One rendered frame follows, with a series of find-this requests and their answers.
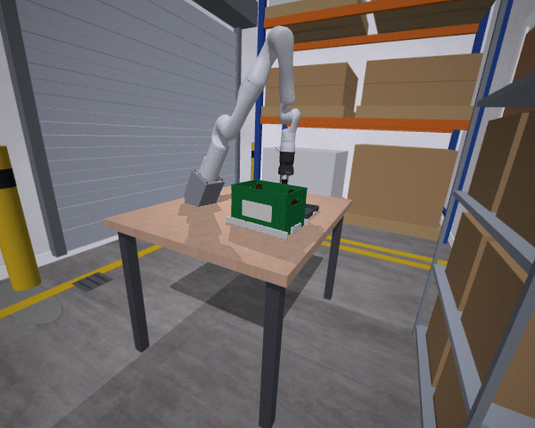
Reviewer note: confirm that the green plastic crate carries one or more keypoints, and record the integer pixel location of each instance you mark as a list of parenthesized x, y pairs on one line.
[(273, 207)]

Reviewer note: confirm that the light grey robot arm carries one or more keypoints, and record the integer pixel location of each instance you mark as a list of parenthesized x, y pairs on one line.
[(279, 44)]

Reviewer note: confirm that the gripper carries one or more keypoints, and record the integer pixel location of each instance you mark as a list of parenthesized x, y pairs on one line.
[(287, 150)]

